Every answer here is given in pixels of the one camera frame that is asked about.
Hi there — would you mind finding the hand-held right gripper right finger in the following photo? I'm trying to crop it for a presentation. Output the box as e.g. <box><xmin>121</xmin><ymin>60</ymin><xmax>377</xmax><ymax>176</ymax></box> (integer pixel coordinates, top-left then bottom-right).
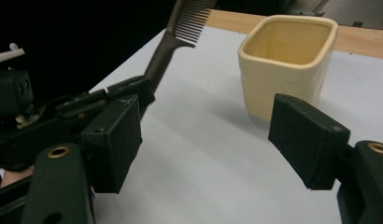
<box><xmin>267</xmin><ymin>92</ymin><xmax>351</xmax><ymax>191</ymax></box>

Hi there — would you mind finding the black comb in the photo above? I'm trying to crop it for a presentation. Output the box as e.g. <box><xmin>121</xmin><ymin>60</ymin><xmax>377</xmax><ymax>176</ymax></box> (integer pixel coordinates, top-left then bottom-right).
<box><xmin>138</xmin><ymin>0</ymin><xmax>219</xmax><ymax>120</ymax></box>

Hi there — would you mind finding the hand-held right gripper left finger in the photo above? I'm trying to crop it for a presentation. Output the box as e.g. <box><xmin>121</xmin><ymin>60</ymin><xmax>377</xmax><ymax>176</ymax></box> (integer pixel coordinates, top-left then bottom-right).
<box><xmin>80</xmin><ymin>93</ymin><xmax>144</xmax><ymax>195</ymax></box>

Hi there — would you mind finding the cream square cup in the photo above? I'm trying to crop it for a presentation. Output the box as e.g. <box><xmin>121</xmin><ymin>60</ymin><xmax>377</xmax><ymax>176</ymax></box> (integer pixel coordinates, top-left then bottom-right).
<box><xmin>237</xmin><ymin>14</ymin><xmax>340</xmax><ymax>123</ymax></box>

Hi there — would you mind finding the white board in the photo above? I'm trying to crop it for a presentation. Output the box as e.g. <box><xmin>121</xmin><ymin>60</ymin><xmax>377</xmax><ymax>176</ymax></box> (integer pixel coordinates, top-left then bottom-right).
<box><xmin>89</xmin><ymin>25</ymin><xmax>383</xmax><ymax>224</ymax></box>

